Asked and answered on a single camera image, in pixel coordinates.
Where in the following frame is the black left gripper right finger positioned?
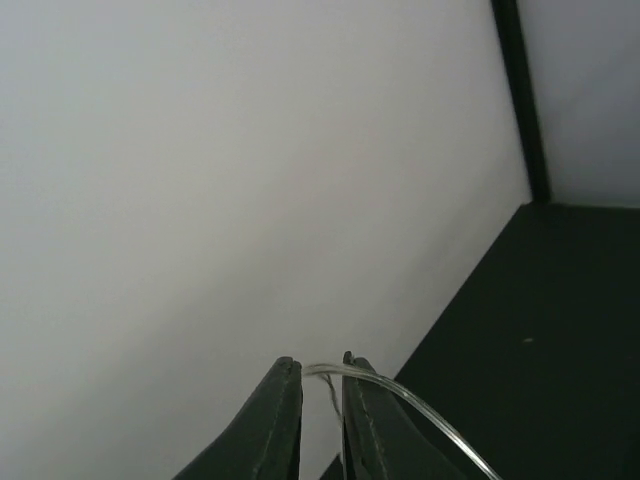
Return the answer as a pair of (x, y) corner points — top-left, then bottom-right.
(342, 376), (465, 480)

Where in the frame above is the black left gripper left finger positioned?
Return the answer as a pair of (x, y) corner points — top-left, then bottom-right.
(176, 357), (303, 480)

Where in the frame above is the white bulb light string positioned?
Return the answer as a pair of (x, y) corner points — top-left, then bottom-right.
(302, 362), (506, 480)

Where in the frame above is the black frame post back right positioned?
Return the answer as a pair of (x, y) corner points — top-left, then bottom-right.
(490, 0), (552, 204)

